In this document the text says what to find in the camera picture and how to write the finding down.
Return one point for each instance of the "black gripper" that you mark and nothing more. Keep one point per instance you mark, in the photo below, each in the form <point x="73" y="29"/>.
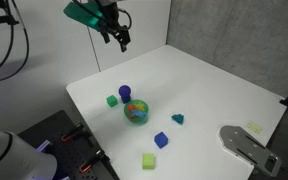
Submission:
<point x="112" y="16"/>

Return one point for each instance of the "teal green toy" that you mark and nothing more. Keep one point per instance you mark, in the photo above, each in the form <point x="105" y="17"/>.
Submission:
<point x="178" y="118"/>

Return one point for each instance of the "purple ball toy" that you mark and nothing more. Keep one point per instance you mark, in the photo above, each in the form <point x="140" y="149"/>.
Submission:
<point x="124" y="90"/>

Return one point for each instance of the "orange toy piece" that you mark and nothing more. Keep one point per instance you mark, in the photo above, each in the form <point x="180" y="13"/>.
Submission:
<point x="132" y="107"/>

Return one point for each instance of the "yellow toy piece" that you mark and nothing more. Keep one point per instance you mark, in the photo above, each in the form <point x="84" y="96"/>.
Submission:
<point x="140" y="106"/>

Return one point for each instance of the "light blue toy piece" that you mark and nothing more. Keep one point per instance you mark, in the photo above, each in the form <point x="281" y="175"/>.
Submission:
<point x="138" y="114"/>

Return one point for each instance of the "green bowl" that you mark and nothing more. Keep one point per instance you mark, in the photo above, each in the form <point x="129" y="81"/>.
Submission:
<point x="136" y="120"/>

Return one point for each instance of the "dark green cube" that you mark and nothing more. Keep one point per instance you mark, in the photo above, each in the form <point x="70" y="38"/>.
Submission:
<point x="112" y="101"/>

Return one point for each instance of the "black clamp orange tip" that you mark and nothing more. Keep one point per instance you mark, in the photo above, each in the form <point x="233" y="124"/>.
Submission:
<point x="92" y="160"/>
<point x="73" y="133"/>

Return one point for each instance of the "blue cube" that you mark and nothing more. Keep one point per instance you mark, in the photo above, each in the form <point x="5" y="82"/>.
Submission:
<point x="161" y="140"/>

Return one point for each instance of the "lime green cube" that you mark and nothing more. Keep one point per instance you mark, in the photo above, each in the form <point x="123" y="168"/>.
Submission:
<point x="148" y="161"/>

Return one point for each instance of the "black perforated base board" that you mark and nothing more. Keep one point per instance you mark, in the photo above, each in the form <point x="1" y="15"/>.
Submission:
<point x="64" y="156"/>

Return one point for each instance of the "yellow sticky note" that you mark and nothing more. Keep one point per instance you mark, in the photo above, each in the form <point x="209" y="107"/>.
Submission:
<point x="253" y="127"/>

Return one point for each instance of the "grey metal mounting plate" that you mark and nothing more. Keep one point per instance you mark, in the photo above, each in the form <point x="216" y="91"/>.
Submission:
<point x="244" y="146"/>

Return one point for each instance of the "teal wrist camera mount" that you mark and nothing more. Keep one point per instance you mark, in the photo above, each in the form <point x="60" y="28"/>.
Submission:
<point x="82" y="15"/>

